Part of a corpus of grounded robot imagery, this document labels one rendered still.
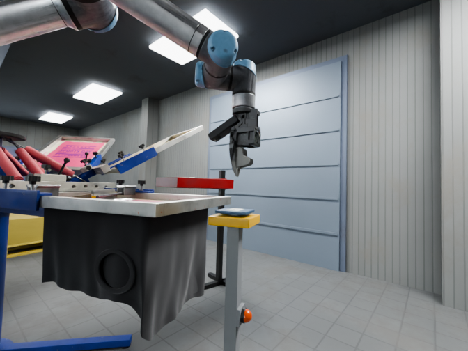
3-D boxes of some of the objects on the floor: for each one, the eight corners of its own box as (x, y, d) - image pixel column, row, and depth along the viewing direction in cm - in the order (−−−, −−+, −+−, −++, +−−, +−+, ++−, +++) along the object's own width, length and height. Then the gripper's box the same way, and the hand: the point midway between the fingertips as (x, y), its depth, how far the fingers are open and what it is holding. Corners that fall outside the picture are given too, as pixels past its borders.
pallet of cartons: (83, 232, 480) (85, 191, 484) (105, 243, 403) (108, 193, 407) (-27, 245, 368) (-23, 191, 372) (-25, 263, 291) (-20, 194, 295)
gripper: (254, 104, 70) (252, 176, 69) (262, 113, 78) (260, 177, 77) (227, 106, 73) (225, 175, 72) (237, 115, 82) (235, 177, 81)
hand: (235, 172), depth 76 cm, fingers closed
